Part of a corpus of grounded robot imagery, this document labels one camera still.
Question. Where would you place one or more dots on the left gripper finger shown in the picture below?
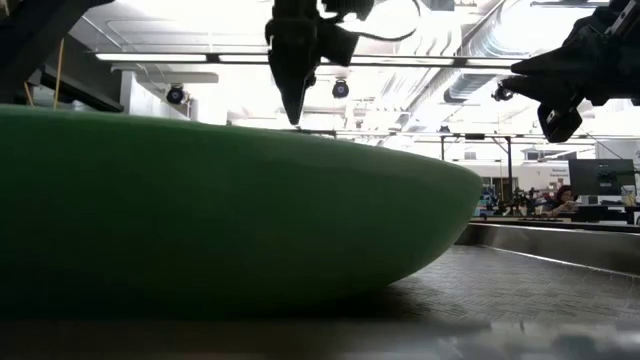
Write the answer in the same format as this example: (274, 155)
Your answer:
(290, 80)
(309, 70)

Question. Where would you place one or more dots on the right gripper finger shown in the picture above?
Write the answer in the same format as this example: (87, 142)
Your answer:
(550, 89)
(565, 57)

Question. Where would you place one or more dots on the green plate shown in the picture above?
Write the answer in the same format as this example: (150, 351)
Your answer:
(225, 215)

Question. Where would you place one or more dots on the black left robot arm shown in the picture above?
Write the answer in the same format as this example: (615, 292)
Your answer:
(35, 35)

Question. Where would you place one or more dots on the black computer monitor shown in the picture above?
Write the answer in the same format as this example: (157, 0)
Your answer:
(600, 176)

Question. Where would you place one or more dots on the person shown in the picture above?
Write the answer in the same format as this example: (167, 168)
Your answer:
(561, 200)

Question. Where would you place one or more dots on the long linear ceiling light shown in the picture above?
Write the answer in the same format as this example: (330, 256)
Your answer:
(150, 57)

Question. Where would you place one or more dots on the black hanging camera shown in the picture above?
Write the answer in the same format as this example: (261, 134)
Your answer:
(175, 94)
(340, 89)
(502, 92)

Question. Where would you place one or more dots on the silver ventilation duct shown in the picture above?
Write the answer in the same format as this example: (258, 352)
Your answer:
(470, 85)

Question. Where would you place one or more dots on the black background station frame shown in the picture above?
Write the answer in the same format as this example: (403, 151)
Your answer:
(509, 160)

